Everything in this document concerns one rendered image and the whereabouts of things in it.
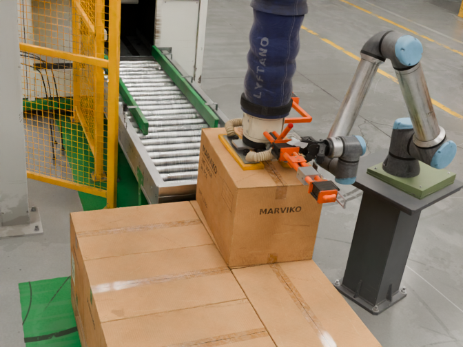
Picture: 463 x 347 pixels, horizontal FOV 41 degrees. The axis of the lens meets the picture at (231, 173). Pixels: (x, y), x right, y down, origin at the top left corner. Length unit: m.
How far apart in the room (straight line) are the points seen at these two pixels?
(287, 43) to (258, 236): 0.82
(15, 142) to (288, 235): 1.72
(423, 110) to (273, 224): 0.85
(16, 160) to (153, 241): 1.20
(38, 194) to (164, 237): 1.60
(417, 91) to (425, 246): 1.66
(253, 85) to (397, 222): 1.11
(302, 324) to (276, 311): 0.12
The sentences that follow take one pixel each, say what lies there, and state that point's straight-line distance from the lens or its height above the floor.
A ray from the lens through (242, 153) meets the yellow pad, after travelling 2.73.
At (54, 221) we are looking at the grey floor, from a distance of 4.00.
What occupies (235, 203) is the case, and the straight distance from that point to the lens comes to 2.53.
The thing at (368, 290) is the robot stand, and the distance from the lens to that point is 3.53.
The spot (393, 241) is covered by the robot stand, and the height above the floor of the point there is 0.45.
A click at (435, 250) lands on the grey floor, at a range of 4.23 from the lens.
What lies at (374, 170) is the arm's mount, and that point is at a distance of 3.23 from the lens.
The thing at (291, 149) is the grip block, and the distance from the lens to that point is 2.52.
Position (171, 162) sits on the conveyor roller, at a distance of 3.55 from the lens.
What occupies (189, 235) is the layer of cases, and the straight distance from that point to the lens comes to 2.89.
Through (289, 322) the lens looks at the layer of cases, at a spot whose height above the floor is 0.54.
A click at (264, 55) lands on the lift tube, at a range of 2.56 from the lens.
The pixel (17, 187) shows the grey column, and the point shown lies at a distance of 3.81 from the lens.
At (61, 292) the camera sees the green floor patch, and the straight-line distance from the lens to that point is 3.42.
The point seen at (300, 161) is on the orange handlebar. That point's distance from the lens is 2.45.
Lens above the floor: 2.13
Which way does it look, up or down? 27 degrees down
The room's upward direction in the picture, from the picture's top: 7 degrees clockwise
